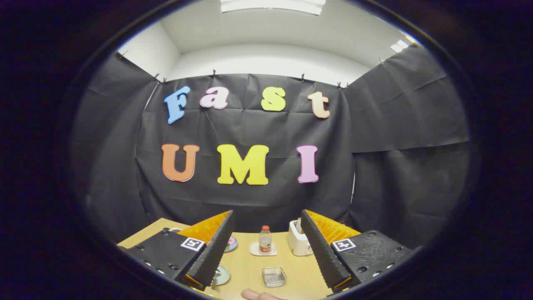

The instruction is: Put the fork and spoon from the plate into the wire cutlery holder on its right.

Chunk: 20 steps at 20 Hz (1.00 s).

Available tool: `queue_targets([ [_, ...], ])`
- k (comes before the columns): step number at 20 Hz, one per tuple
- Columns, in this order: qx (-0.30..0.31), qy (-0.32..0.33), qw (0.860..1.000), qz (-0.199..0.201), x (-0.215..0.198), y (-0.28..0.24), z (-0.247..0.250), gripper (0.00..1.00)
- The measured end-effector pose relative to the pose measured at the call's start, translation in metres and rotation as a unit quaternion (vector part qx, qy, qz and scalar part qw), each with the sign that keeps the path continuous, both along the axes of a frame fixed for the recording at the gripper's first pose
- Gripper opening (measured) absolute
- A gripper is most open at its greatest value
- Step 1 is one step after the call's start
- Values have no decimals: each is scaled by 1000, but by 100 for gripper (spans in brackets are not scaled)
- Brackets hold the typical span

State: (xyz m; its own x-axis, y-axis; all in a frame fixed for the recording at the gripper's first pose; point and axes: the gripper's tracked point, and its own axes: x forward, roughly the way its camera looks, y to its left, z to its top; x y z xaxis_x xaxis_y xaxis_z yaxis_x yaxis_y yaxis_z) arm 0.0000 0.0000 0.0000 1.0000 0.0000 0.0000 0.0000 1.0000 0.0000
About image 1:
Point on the white divided sauce dish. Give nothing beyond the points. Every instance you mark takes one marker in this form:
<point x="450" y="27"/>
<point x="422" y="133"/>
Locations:
<point x="175" y="229"/>

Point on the clear water bottle red cap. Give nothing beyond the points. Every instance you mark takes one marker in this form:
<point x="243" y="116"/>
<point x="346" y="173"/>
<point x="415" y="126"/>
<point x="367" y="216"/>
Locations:
<point x="265" y="239"/>

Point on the pale green plate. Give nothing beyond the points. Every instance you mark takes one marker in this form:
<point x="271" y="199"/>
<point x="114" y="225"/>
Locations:
<point x="223" y="275"/>

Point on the white bread slice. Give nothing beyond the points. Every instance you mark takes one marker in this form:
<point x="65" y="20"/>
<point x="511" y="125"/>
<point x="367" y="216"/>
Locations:
<point x="298" y="223"/>

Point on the blue plate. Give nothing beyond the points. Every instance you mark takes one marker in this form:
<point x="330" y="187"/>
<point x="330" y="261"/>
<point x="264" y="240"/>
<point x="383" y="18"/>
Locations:
<point x="231" y="243"/>

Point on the small ceiling light panel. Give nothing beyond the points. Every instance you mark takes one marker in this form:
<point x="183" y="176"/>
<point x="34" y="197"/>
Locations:
<point x="399" y="45"/>

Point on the long ceiling light panel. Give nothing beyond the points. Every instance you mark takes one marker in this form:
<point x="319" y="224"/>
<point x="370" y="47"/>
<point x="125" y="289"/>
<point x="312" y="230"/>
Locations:
<point x="272" y="5"/>

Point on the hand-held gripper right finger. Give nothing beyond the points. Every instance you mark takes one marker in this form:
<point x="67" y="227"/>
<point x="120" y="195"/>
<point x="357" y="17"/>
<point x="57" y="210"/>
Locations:
<point x="322" y="254"/>

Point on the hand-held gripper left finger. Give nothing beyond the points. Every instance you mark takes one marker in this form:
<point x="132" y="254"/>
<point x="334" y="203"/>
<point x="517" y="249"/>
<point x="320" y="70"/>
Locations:
<point x="214" y="254"/>

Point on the white square coaster tray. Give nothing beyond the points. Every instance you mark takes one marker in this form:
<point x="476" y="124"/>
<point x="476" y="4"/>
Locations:
<point x="253" y="250"/>

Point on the white toaster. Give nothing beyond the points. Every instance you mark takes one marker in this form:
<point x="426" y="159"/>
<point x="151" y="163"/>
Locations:
<point x="296" y="246"/>

